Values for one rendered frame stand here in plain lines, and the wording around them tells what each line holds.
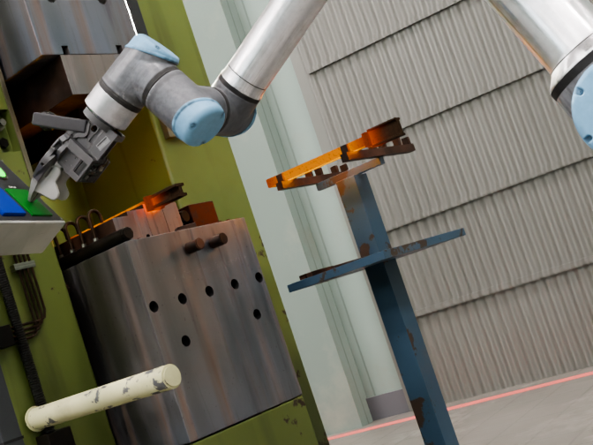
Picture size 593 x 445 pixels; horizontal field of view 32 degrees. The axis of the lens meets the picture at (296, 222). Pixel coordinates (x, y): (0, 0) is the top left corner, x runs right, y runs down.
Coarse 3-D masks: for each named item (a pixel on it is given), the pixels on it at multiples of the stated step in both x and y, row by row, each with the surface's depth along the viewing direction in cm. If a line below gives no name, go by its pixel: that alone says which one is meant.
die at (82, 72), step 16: (48, 64) 230; (64, 64) 227; (80, 64) 230; (96, 64) 234; (32, 80) 234; (48, 80) 230; (64, 80) 227; (80, 80) 229; (96, 80) 232; (16, 96) 239; (32, 96) 235; (48, 96) 231; (64, 96) 228; (80, 96) 229; (16, 112) 239; (32, 112) 236; (64, 112) 238; (32, 128) 242
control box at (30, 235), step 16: (0, 160) 198; (0, 176) 190; (16, 176) 197; (48, 208) 194; (0, 224) 173; (16, 224) 178; (32, 224) 183; (48, 224) 189; (0, 240) 177; (16, 240) 182; (32, 240) 188; (48, 240) 194
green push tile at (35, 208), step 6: (12, 192) 187; (18, 192) 189; (24, 192) 191; (18, 198) 186; (24, 198) 189; (24, 204) 186; (30, 204) 188; (36, 204) 190; (30, 210) 185; (36, 210) 188; (42, 210) 190; (48, 210) 192
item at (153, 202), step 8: (176, 184) 226; (160, 192) 229; (168, 192) 228; (176, 192) 227; (184, 192) 227; (144, 200) 231; (152, 200) 231; (160, 200) 230; (168, 200) 227; (128, 208) 236; (152, 208) 231; (160, 208) 233; (112, 216) 240; (96, 224) 244
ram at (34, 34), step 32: (0, 0) 229; (32, 0) 225; (64, 0) 233; (96, 0) 240; (0, 32) 231; (32, 32) 224; (64, 32) 230; (96, 32) 237; (128, 32) 244; (0, 64) 232; (32, 64) 227
